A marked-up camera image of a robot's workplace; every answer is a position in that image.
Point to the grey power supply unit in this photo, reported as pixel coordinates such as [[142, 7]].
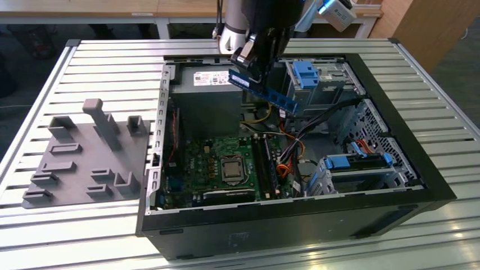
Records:
[[206, 109]]

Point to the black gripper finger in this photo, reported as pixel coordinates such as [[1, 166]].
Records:
[[246, 60]]

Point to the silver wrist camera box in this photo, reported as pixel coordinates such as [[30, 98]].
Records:
[[339, 14]]

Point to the metal optical drive cage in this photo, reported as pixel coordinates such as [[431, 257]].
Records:
[[334, 84]]

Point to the blue RAM stick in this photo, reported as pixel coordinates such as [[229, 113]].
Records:
[[278, 98]]

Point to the black RAM slot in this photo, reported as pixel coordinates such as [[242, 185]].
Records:
[[263, 168], [258, 168], [269, 168]]

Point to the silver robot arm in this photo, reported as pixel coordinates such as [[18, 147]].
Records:
[[234, 17]]

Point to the black PC case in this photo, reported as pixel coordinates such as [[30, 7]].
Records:
[[301, 225]]

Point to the wooden cabinet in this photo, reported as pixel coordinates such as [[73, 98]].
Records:
[[431, 28]]

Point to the graphics card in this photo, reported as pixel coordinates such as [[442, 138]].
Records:
[[229, 197]]

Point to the blue disk carrier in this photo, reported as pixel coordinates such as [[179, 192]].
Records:
[[339, 162]]

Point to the blue plastic drive bracket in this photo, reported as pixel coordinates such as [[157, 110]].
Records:
[[306, 74]]

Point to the white framed wooden desk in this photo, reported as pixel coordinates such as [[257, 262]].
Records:
[[113, 8]]

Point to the green motherboard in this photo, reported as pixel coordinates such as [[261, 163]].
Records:
[[195, 157]]

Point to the metal disk bay cage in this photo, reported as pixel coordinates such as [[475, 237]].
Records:
[[398, 177]]

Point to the silver CPU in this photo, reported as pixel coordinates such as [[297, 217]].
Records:
[[233, 171]]

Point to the grey parts rack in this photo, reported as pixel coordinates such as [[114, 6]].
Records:
[[83, 168]]

